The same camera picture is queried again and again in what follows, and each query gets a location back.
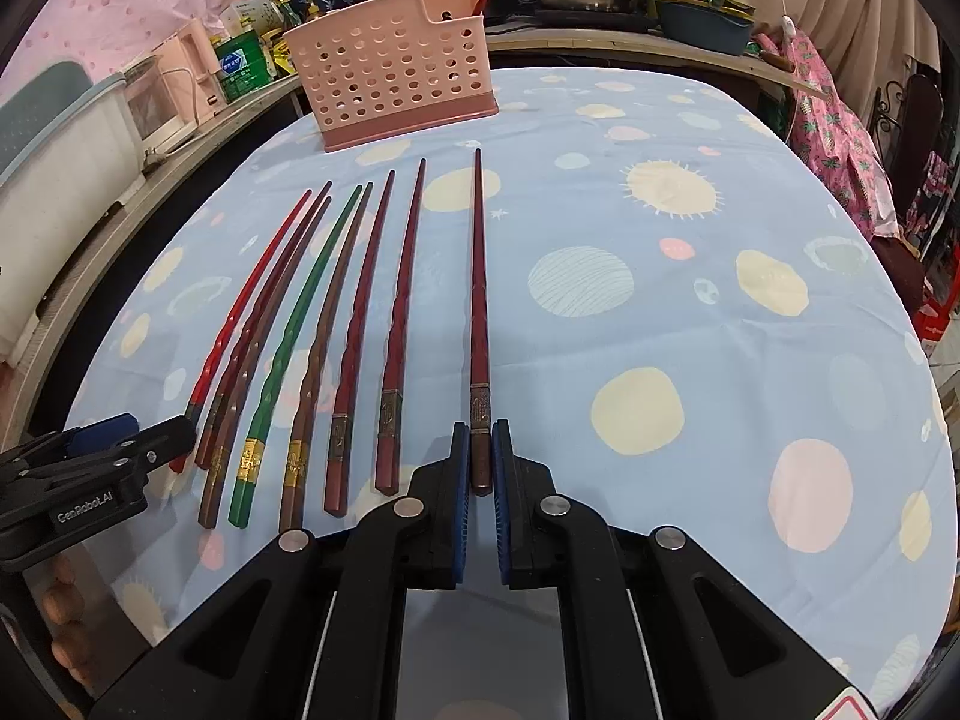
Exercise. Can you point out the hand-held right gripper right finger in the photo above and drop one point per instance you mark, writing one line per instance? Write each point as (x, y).
(504, 517)

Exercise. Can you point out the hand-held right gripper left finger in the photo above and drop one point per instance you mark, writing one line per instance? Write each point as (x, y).
(459, 517)

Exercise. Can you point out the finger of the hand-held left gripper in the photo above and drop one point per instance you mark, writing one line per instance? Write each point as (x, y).
(97, 435)
(157, 446)

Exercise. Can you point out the group of assorted chopsticks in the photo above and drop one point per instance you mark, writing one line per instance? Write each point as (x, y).
(391, 427)

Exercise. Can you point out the dark red chopstick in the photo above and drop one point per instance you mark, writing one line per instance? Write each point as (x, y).
(478, 315)

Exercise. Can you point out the pink perforated plastic basket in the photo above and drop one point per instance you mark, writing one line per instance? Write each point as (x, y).
(390, 82)

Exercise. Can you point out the blue printed tablecloth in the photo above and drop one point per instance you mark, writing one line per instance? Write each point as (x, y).
(675, 360)

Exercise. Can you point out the white dish box blue lid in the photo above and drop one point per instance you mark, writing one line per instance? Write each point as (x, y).
(52, 202)

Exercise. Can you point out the grey woodgrain side table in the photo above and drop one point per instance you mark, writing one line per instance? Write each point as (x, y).
(187, 157)

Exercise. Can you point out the green detergent bottle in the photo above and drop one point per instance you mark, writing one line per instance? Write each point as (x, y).
(241, 67)

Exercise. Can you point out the pink electric kettle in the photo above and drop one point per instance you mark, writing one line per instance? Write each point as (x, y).
(196, 45)

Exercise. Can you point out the yellow snack packet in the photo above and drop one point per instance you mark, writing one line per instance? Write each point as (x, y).
(281, 56)

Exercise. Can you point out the white carton box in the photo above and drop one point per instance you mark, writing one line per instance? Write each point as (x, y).
(251, 15)

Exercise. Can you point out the red plastic stool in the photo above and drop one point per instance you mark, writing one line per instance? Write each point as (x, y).
(937, 322)

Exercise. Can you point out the grey counter board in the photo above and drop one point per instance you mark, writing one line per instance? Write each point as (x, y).
(637, 45)

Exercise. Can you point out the black induction cooktop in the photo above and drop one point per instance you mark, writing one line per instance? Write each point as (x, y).
(600, 21)

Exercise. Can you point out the pink floral cloth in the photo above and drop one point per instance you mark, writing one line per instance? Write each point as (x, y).
(832, 112)

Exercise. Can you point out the blue plastic bowl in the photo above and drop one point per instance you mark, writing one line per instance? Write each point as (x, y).
(697, 30)

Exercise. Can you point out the black metal chair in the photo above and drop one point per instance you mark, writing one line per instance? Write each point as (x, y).
(919, 120)

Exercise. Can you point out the beige hanging cloth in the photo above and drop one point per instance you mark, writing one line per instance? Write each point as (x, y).
(825, 0)

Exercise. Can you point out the brown beaded wooden post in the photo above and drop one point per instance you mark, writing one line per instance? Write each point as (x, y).
(64, 607)

